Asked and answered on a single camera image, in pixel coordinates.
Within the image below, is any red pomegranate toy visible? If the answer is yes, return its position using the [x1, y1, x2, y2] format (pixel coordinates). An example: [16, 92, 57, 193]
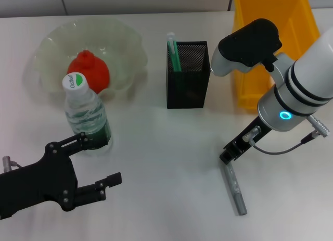
[67, 50, 111, 95]

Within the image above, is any pale green glass fruit plate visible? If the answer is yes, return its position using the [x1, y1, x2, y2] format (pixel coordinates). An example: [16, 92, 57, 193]
[33, 19, 149, 96]

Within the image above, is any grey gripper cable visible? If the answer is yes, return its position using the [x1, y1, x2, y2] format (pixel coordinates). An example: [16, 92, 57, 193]
[2, 156, 23, 171]
[242, 115, 331, 155]

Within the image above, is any yellow plastic bin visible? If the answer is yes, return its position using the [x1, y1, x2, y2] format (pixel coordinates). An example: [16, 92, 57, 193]
[231, 0, 321, 113]

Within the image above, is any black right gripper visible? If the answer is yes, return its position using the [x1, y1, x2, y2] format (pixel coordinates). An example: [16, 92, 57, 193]
[219, 116, 273, 164]

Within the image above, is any black mesh pen holder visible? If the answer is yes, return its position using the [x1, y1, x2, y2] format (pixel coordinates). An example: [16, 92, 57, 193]
[166, 41, 211, 109]

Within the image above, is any grey marker pen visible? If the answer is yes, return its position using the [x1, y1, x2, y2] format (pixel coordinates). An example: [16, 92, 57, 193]
[221, 162, 247, 216]

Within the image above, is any clear bottle with green label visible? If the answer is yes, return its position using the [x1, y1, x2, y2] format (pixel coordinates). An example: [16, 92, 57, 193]
[61, 71, 113, 150]

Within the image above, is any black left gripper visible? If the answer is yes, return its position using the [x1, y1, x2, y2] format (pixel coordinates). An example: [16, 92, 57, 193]
[0, 131, 122, 221]

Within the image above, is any grey left gripper cable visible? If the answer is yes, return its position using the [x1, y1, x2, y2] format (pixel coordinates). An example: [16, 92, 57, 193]
[2, 156, 23, 171]

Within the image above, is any grey right gripper cable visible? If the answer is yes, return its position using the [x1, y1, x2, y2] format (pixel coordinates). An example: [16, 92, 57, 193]
[242, 115, 331, 155]

